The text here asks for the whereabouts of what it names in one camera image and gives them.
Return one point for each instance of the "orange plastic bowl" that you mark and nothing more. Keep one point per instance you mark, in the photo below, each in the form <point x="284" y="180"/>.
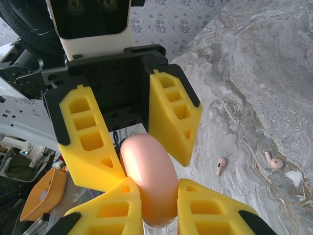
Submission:
<point x="41" y="195"/>

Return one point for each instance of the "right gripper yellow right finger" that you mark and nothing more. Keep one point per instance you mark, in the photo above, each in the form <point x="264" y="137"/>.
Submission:
<point x="207" y="215"/>

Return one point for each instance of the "pink earbud charging case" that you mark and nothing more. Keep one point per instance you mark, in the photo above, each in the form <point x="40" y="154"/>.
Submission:
<point x="149" y="176"/>

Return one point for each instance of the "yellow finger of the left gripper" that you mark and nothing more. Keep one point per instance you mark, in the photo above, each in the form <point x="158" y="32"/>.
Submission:
<point x="176" y="127"/>
<point x="85" y="159"/>

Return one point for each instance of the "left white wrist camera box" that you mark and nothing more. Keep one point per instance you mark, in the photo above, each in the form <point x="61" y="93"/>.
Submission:
<point x="93" y="22"/>

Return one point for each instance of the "dark green cloth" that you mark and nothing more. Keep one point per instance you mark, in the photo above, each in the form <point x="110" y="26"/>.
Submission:
<point x="17" y="169"/>

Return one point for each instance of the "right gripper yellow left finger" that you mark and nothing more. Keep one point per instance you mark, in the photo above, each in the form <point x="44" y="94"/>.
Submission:
<point x="110" y="215"/>

